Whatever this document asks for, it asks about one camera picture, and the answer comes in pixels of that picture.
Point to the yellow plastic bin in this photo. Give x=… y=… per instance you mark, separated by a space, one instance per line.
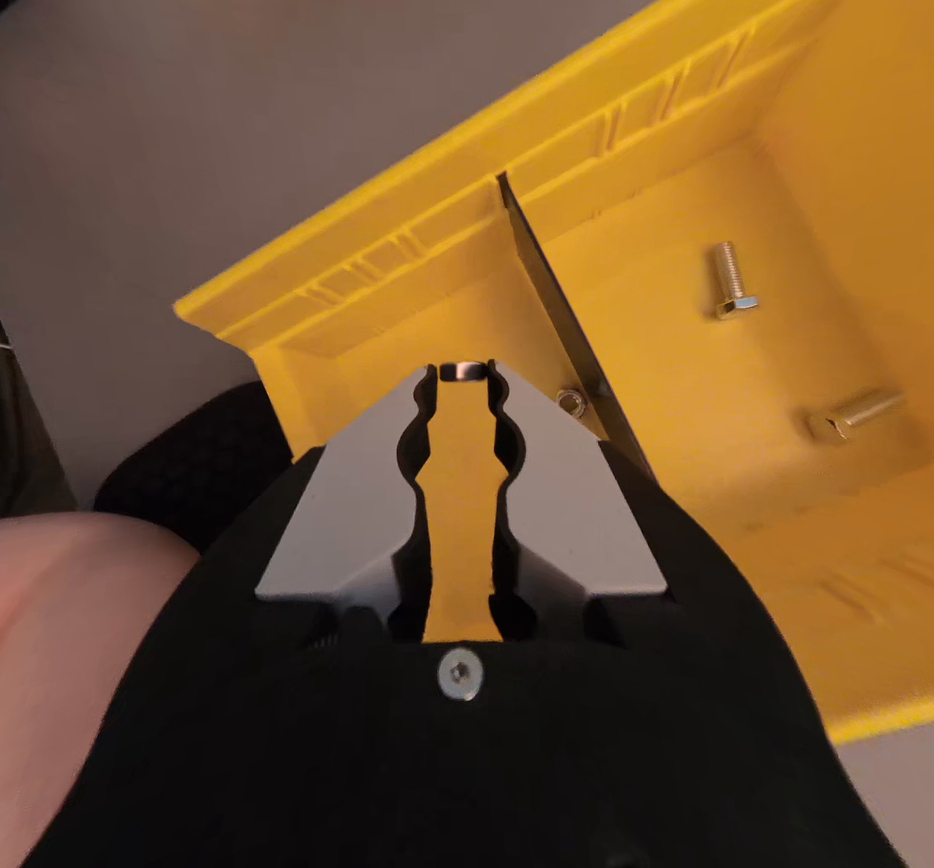
x=802 y=189

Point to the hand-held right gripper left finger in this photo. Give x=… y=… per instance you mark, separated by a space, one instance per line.
x=343 y=518

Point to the black bin divider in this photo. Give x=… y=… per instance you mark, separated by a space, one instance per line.
x=558 y=320

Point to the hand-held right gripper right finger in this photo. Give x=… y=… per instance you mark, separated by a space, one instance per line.
x=576 y=518

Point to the steel hex bolt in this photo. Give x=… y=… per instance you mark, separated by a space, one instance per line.
x=730 y=277
x=854 y=415

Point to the person's left forearm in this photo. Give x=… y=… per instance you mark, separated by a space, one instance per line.
x=58 y=627

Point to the steel hex nut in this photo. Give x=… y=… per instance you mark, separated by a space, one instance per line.
x=463 y=371
x=571 y=402

